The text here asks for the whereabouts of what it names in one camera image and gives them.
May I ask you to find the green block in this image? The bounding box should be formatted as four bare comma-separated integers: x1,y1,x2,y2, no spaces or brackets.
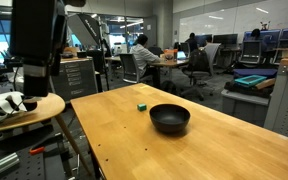
137,103,147,111

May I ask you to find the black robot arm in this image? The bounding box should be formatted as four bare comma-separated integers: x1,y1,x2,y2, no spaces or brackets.
10,0,86,97

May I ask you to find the black bowl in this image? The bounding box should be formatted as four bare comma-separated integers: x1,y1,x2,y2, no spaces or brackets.
149,104,190,133

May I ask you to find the grey office chair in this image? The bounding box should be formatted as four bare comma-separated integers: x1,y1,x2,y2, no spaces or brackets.
120,54,140,83

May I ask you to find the person in white shirt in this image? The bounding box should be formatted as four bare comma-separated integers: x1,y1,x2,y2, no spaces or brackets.
130,34,160,88

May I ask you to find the orange box on desk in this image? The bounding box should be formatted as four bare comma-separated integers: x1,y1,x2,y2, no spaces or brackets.
164,49,178,61

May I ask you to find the black office chair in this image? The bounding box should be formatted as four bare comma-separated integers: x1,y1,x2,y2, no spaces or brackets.
180,43,220,101

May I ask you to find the grey drawer cabinet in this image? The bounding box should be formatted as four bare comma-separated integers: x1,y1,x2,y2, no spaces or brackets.
50,58,98,102

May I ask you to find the softbox studio light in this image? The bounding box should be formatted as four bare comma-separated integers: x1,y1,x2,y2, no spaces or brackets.
68,14,101,45

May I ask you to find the round wooden side table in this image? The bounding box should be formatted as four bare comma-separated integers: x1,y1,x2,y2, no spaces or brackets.
0,93,92,176

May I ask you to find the computer monitor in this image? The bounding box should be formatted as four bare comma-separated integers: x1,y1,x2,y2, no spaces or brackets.
213,34,238,45

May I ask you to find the teal tray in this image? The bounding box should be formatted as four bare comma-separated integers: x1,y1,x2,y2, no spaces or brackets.
235,75,266,87

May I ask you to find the grey storage bin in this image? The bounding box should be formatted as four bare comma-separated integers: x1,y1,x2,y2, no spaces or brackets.
221,89,269,127

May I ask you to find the white crumpled cloth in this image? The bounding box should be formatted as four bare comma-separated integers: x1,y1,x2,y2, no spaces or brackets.
0,92,27,122

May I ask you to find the aluminium extrusion bar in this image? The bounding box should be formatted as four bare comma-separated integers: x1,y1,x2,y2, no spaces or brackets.
0,153,20,174

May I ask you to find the orange handled tool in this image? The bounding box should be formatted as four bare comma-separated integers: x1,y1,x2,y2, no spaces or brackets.
29,146,45,155

